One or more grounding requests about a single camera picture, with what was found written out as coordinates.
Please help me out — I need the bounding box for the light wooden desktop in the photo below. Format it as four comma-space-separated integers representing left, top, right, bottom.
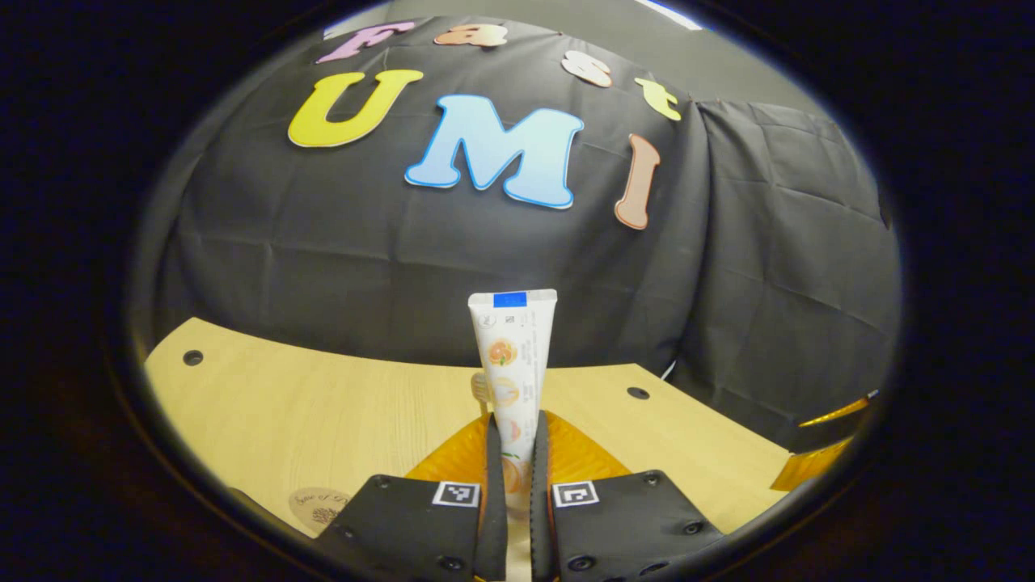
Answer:
144, 317, 797, 538

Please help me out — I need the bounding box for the white toothpaste tube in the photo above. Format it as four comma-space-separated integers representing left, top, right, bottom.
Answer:
467, 289, 559, 582

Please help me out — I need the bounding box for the black backdrop cloth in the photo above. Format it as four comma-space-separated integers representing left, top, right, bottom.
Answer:
129, 15, 902, 453

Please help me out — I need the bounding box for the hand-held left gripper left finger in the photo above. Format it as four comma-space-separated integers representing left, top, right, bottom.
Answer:
311, 412, 509, 582

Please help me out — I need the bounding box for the long ceiling light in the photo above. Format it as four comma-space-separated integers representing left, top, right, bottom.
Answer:
635, 0, 704, 32

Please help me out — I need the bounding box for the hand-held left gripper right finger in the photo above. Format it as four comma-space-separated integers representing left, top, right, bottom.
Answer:
530, 410, 725, 582

